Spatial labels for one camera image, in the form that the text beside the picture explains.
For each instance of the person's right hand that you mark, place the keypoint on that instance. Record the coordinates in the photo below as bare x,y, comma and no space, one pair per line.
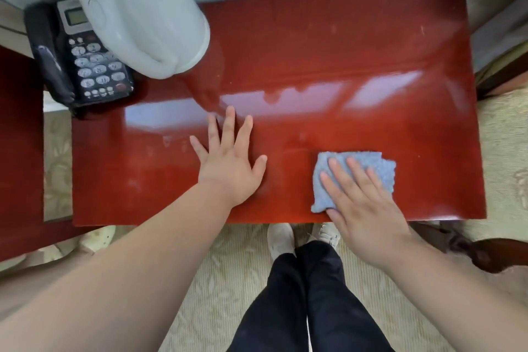
367,215

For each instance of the person's left hand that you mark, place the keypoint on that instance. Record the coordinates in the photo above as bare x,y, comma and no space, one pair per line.
227,166

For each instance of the grey-blue cleaning cloth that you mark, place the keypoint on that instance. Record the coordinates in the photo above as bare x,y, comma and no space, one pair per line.
359,160

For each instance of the floral upholstered wooden armchair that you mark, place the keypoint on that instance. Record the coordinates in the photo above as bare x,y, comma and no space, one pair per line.
495,199

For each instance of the person's right forearm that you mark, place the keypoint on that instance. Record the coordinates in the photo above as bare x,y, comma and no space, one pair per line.
458,294

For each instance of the person's left forearm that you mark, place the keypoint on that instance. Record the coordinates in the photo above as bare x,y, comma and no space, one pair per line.
111,277

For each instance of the person's right white shoe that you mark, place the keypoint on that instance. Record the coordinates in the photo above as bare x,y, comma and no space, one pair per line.
328,234

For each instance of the person's white shoe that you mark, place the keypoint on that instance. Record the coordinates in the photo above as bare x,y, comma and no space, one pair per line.
328,234
280,238

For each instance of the person's left white shoe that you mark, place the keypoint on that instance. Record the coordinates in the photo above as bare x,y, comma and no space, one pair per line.
280,238

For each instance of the person's black trousers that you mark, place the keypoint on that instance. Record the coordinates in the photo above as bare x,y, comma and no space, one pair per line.
313,302

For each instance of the red wooden table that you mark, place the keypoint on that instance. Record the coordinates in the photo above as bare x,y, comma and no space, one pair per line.
330,54

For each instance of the white electric kettle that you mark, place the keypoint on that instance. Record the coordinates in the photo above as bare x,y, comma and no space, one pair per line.
148,17

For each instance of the black telephone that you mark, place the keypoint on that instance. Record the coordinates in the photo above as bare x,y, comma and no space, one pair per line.
82,59

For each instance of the large red wooden desk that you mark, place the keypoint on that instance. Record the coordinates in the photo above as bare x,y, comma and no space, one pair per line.
20,158

